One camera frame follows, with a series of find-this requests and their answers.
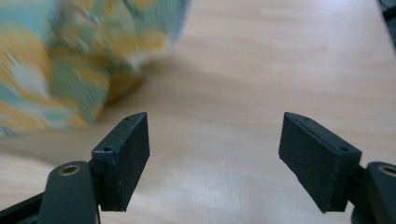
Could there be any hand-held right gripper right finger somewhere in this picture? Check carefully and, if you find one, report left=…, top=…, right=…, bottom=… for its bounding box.
left=277, top=111, right=363, bottom=214

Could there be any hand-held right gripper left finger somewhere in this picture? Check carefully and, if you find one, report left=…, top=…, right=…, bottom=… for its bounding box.
left=91, top=111, right=151, bottom=213

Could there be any teal and yellow patterned cloth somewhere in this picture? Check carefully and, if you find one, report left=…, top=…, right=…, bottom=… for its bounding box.
left=0, top=0, right=191, bottom=136

